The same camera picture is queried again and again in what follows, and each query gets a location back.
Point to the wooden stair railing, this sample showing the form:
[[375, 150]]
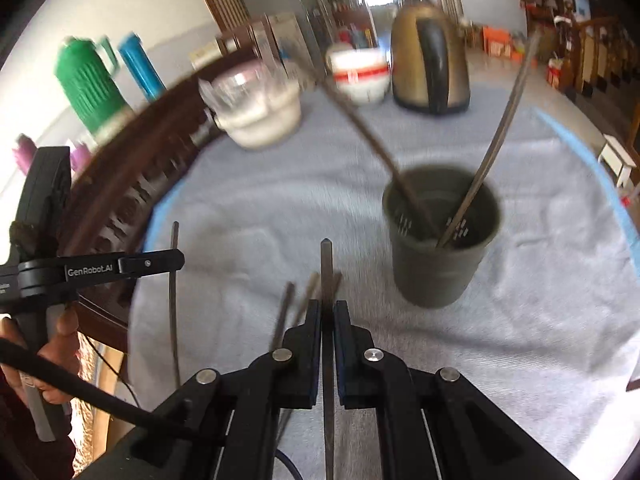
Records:
[[600, 50]]

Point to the pink bottle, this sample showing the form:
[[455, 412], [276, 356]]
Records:
[[26, 152], [80, 157]]

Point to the person's left hand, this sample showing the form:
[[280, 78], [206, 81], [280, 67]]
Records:
[[64, 322]]

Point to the blue thermos flask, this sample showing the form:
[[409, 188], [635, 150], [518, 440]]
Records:
[[142, 67]]

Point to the grey towel cloth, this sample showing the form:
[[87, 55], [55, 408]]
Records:
[[300, 200]]

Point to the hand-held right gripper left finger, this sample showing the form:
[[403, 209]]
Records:
[[312, 355]]

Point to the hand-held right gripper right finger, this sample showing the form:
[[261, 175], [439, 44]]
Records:
[[343, 360]]

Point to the dark carved wooden chair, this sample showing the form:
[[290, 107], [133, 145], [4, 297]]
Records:
[[150, 125]]

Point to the red and white bowl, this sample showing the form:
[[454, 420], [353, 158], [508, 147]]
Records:
[[357, 77]]

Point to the glass display cabinet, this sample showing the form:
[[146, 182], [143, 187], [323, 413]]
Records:
[[340, 0]]

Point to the steel black electric kettle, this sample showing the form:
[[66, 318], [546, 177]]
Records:
[[430, 60]]

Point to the white plastic basin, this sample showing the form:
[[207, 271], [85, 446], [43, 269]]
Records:
[[265, 120]]

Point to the blue table cover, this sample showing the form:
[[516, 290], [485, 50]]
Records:
[[590, 160]]

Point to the orange box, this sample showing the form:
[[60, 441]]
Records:
[[497, 41]]

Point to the grey perforated utensil holder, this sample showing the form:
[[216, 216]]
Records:
[[440, 275]]

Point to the grey refrigerator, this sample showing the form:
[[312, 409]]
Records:
[[270, 0]]

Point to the person's dark red clothing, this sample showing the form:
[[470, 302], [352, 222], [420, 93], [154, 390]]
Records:
[[20, 440]]

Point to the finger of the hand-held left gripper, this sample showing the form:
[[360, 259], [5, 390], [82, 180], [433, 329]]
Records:
[[155, 261]]

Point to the utensils in holder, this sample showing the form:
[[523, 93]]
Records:
[[505, 120]]

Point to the green thermos flask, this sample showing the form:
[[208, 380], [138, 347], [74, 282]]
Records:
[[87, 85]]

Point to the white stool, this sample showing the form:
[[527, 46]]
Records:
[[617, 157]]

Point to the dark chopstick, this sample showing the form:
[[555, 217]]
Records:
[[174, 320], [326, 280], [370, 140], [283, 315]]

